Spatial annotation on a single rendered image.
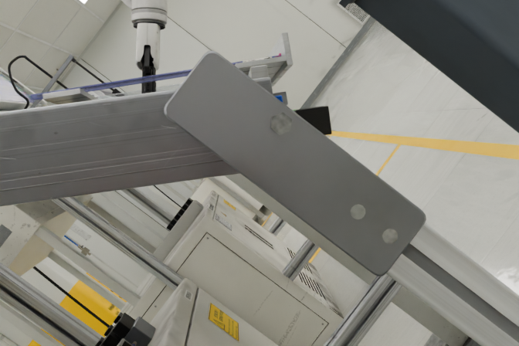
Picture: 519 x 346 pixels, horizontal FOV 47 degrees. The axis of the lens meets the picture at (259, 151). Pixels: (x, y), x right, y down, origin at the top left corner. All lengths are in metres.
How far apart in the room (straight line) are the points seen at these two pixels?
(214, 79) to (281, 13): 8.31
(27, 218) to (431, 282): 1.68
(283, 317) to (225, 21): 6.95
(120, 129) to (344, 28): 8.36
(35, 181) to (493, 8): 0.90
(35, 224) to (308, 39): 7.01
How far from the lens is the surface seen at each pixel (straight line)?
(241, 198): 5.41
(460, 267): 0.40
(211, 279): 1.92
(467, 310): 0.41
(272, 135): 0.36
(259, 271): 1.91
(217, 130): 0.36
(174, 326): 0.89
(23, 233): 1.99
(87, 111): 0.41
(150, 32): 1.43
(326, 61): 8.64
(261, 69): 0.43
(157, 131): 0.41
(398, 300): 1.40
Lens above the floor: 0.72
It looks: 4 degrees down
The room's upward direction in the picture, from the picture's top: 53 degrees counter-clockwise
